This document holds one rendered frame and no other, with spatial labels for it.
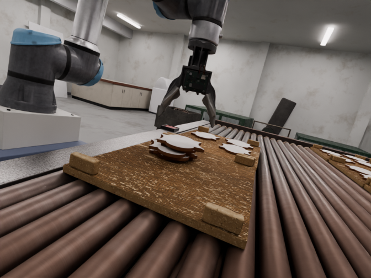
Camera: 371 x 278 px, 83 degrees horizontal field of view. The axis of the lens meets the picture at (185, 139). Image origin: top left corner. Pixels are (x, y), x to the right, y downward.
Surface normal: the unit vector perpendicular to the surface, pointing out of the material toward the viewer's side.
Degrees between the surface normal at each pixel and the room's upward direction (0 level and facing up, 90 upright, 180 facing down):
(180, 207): 0
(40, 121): 90
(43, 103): 73
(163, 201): 0
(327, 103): 90
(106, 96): 90
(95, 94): 90
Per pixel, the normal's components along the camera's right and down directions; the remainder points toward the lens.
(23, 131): 0.87, 0.29
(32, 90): 0.70, -0.01
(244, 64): -0.44, 0.10
